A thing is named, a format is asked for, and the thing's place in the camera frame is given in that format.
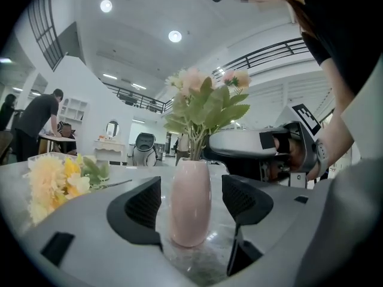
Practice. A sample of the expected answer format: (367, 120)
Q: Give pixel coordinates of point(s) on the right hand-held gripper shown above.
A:
(239, 143)

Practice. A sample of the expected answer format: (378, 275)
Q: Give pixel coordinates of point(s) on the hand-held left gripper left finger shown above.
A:
(131, 214)

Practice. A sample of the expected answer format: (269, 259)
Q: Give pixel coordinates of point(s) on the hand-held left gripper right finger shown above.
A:
(248, 203)

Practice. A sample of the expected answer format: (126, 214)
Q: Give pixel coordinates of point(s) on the pink flowers bouquet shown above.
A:
(206, 106)

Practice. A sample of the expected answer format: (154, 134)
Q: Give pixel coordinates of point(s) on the pink vase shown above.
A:
(190, 202)

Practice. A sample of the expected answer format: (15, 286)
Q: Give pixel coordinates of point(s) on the person's right forearm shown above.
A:
(338, 115)

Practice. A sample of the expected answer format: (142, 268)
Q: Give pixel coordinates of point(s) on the yellow flowers bouquet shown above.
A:
(51, 184)

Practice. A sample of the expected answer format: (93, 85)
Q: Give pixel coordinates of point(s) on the person's right hand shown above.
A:
(296, 157)

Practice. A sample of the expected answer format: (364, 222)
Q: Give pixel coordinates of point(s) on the grey marble table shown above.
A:
(140, 172)

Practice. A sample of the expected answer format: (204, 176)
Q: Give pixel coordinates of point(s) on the black and white backpack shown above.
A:
(145, 142)

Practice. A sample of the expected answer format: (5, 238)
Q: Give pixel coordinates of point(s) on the white dresser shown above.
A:
(109, 146)

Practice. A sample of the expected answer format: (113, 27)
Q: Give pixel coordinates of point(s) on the orange box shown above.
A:
(101, 138)

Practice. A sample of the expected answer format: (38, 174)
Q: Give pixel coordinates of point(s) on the round mirror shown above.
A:
(112, 128)

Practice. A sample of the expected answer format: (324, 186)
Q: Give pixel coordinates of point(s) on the grey wristwatch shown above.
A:
(322, 154)

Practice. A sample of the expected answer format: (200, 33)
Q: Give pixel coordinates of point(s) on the black balcony railing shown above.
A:
(263, 55)
(134, 99)
(48, 34)

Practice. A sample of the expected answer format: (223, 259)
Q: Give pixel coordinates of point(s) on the small white table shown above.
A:
(57, 138)

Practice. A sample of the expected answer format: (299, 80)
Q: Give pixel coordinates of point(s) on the white shelf cabinet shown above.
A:
(73, 109)

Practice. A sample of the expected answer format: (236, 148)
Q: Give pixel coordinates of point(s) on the round ceiling light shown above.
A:
(106, 5)
(175, 36)

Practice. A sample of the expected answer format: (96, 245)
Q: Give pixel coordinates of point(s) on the person's black shirt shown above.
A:
(344, 25)

